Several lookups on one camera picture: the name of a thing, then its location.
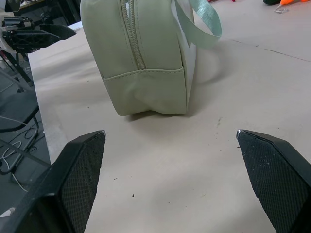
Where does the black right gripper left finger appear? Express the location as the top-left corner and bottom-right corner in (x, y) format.
(0, 130), (106, 233)

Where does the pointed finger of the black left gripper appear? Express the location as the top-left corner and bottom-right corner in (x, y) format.
(40, 23), (77, 41)
(13, 29), (61, 49)

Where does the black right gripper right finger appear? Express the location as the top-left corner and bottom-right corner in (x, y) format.
(236, 129), (311, 233)

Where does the pale green zippered bag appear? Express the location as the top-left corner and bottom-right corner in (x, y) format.
(80, 0), (223, 117)

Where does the black folding chair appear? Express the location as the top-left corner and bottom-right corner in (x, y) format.
(0, 52), (41, 175)

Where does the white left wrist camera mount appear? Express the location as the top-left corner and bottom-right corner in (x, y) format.
(0, 26), (18, 54)

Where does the black floor cable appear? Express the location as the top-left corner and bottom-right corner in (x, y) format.
(23, 126), (40, 149)

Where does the white floor cable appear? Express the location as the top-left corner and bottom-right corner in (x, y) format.
(0, 140), (30, 193)

